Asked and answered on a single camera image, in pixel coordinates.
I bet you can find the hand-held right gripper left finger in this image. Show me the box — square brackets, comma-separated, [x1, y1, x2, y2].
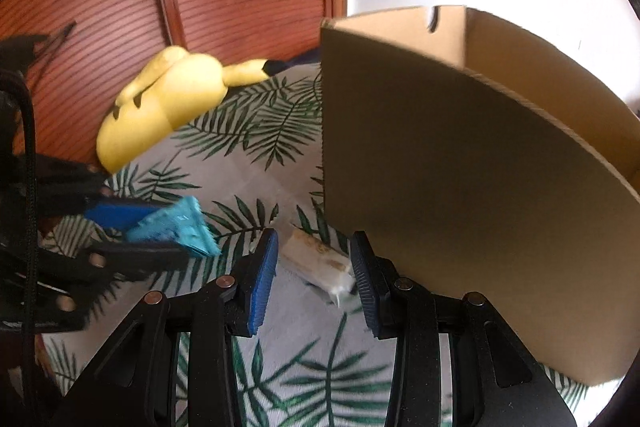
[60, 228, 279, 427]

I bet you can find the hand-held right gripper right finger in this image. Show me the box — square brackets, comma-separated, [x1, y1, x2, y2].
[349, 231, 576, 427]

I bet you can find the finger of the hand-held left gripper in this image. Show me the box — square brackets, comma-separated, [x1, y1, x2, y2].
[35, 156, 168, 230]
[36, 241, 193, 295]

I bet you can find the teal snack packet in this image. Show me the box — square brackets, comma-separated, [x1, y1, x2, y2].
[125, 197, 222, 258]

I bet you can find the white nougat bar packet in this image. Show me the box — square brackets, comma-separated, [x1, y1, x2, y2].
[279, 226, 357, 308]

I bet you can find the brown cardboard box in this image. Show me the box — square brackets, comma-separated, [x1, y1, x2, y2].
[319, 5, 640, 387]

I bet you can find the leaf-print bedsheet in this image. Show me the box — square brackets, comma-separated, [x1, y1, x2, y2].
[37, 67, 591, 427]

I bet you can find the yellow plush toy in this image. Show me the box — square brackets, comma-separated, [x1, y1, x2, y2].
[96, 46, 290, 174]

